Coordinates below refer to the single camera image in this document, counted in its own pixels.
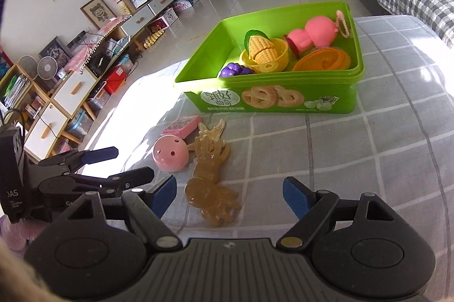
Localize yellow toy bowl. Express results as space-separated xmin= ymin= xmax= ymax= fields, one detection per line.
xmin=239 ymin=38 xmax=289 ymax=74

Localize pink toy phone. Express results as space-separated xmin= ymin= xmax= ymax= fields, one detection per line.
xmin=162 ymin=116 xmax=203 ymax=139

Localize white desk fan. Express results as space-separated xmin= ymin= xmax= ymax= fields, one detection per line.
xmin=36 ymin=56 xmax=54 ymax=80

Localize pink pig toy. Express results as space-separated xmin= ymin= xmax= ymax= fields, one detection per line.
xmin=285 ymin=10 xmax=353 ymax=52

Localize framed cartoon picture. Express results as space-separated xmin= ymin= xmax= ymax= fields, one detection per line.
xmin=81 ymin=0 xmax=116 ymax=30

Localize dark framed picture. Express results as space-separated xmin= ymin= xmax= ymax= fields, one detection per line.
xmin=38 ymin=36 xmax=70 ymax=67

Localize orange plastic dish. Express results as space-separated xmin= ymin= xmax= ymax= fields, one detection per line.
xmin=293 ymin=47 xmax=352 ymax=72

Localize amber translucent rubber toy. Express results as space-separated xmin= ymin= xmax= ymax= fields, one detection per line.
xmin=184 ymin=119 xmax=243 ymax=228

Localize yellow toy corn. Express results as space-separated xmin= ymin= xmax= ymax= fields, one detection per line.
xmin=245 ymin=30 xmax=279 ymax=64

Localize blue and white box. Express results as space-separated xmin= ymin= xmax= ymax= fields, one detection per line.
xmin=171 ymin=0 xmax=194 ymax=14

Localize white and pink box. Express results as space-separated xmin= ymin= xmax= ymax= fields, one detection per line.
xmin=155 ymin=7 xmax=178 ymax=30

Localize purple toy grapes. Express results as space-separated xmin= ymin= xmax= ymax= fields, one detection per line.
xmin=219 ymin=62 xmax=254 ymax=78

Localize pink fuzzy cloth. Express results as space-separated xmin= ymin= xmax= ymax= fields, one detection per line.
xmin=0 ymin=216 xmax=34 ymax=255

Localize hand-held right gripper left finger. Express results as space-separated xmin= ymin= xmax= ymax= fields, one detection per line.
xmin=60 ymin=175 xmax=181 ymax=251

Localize row of yellow toy ducks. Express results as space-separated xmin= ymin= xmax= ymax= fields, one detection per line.
xmin=141 ymin=30 xmax=167 ymax=49

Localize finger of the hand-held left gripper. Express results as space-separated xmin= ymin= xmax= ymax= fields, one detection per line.
xmin=76 ymin=166 xmax=155 ymax=196
xmin=39 ymin=146 xmax=119 ymax=173

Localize pink toy ball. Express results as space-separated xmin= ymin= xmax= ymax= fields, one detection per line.
xmin=153 ymin=135 xmax=188 ymax=172

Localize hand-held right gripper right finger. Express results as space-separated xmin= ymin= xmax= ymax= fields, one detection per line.
xmin=277 ymin=177 xmax=401 ymax=251

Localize pink lace cloth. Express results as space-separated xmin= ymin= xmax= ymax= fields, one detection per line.
xmin=67 ymin=14 xmax=131 ymax=73

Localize green plastic cookie box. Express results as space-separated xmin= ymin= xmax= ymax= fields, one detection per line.
xmin=173 ymin=1 xmax=366 ymax=114

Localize beige fuzzy cloth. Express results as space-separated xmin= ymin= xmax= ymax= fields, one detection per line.
xmin=0 ymin=237 xmax=55 ymax=302

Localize grey checked tablecloth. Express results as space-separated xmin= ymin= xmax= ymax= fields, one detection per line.
xmin=74 ymin=15 xmax=454 ymax=302

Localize red storage box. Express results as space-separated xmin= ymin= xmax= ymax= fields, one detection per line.
xmin=104 ymin=65 xmax=129 ymax=94

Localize wooden white tv cabinet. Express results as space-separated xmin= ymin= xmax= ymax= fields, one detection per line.
xmin=0 ymin=0 xmax=175 ymax=164

